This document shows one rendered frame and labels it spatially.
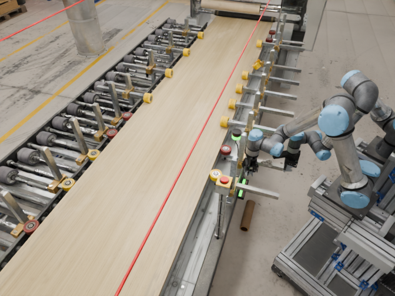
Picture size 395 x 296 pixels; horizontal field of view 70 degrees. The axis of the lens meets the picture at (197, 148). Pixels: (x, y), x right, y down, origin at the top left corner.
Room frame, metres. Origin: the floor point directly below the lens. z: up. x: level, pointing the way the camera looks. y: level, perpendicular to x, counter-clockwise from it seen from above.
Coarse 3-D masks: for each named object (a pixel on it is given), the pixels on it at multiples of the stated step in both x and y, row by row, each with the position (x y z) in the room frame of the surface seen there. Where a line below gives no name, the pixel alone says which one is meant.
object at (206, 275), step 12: (276, 60) 3.20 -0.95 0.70; (240, 180) 1.33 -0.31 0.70; (228, 204) 1.12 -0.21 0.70; (228, 216) 1.03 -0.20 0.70; (228, 228) 0.98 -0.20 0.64; (216, 240) 0.86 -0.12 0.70; (216, 252) 0.79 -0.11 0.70; (204, 264) 0.71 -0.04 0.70; (216, 264) 0.71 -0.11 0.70; (204, 276) 0.65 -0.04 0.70; (204, 288) 0.58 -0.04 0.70
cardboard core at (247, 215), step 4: (248, 200) 1.61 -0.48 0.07; (252, 200) 1.61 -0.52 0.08; (248, 204) 1.56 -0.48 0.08; (252, 204) 1.56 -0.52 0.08; (248, 208) 1.51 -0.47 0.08; (252, 208) 1.52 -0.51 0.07; (244, 212) 1.49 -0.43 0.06; (248, 212) 1.47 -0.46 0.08; (252, 212) 1.49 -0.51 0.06; (244, 216) 1.44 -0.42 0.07; (248, 216) 1.43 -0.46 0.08; (244, 220) 1.39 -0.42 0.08; (248, 220) 1.39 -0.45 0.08; (240, 224) 1.36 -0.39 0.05; (244, 224) 1.35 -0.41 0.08; (248, 224) 1.35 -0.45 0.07; (240, 228) 1.34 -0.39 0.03; (244, 228) 1.35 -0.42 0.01; (248, 228) 1.32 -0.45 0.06
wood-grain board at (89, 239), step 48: (192, 48) 3.09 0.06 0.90; (240, 48) 3.09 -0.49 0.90; (192, 96) 2.12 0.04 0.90; (240, 96) 2.12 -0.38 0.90; (144, 144) 1.50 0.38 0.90; (192, 144) 1.50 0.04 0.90; (96, 192) 1.07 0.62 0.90; (144, 192) 1.07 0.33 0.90; (192, 192) 1.07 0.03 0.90; (48, 240) 0.75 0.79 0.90; (96, 240) 0.75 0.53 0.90; (0, 288) 0.51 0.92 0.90; (48, 288) 0.51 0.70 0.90; (96, 288) 0.51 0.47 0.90; (144, 288) 0.51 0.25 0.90
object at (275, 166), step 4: (224, 156) 1.44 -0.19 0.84; (228, 156) 1.43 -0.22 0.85; (232, 156) 1.42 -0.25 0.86; (236, 156) 1.42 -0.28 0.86; (260, 160) 1.38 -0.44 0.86; (260, 164) 1.36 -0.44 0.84; (276, 164) 1.34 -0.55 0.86; (280, 164) 1.34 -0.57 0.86; (272, 168) 1.33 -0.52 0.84; (276, 168) 1.32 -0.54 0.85; (280, 168) 1.31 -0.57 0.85
